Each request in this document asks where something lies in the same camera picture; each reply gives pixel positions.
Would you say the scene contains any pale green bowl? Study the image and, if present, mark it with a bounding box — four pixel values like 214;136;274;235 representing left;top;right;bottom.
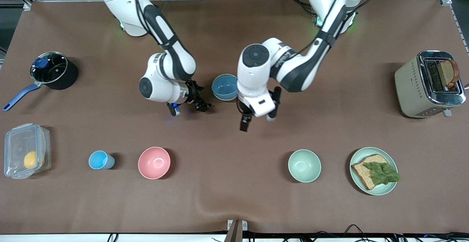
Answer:
211;73;239;102
288;149;322;183

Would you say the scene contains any blue bowl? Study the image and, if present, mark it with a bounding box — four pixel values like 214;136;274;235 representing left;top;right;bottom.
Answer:
212;74;239;101

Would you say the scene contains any pink bowl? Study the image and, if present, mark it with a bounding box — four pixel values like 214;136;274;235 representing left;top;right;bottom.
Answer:
138;146;171;180

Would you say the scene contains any brown table cloth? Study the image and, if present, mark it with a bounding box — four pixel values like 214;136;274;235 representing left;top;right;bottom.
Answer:
0;0;469;234

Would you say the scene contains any light blue cup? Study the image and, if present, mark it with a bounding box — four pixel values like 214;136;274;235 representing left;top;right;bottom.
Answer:
88;150;115;170

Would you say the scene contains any wholemeal bread slice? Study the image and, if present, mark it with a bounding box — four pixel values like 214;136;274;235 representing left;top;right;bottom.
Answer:
352;154;389;190

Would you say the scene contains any glass lid blue knob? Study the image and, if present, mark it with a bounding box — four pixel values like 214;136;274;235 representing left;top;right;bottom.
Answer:
30;52;69;84

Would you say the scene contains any green lettuce leaf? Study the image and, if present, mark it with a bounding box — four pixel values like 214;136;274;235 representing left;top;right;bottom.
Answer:
363;161;400;185

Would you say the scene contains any pale green plate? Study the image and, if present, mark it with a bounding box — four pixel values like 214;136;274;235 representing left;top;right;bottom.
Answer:
349;147;398;196

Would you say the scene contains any beige chrome toaster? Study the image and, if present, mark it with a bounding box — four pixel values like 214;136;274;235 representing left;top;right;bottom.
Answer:
395;51;466;119

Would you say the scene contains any yellow lemon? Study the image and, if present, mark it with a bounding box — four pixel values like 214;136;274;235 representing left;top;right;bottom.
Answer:
24;151;45;169

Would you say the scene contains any clear plastic lidded container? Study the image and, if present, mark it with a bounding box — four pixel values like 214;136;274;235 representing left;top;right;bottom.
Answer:
4;123;52;179

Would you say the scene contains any brown toast slice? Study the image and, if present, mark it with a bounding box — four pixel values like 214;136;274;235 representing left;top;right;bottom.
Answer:
440;59;460;89

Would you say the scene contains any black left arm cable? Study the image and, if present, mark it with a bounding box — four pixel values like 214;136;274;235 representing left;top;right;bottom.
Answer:
236;0;389;116

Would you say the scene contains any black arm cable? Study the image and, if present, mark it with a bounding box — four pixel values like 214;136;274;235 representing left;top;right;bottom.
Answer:
130;0;173;52
236;0;389;116

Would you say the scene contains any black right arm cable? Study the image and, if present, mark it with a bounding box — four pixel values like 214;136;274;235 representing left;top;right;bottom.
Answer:
130;0;173;52

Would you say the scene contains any metal table edge bracket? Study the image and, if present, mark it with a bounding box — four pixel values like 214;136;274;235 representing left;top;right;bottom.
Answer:
227;219;248;242

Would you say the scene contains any black saucepan blue handle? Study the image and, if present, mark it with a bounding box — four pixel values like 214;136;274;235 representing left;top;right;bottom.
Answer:
3;52;78;111

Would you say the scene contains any black looped floor cable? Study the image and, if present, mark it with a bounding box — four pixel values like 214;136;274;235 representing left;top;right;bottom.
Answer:
341;224;369;239

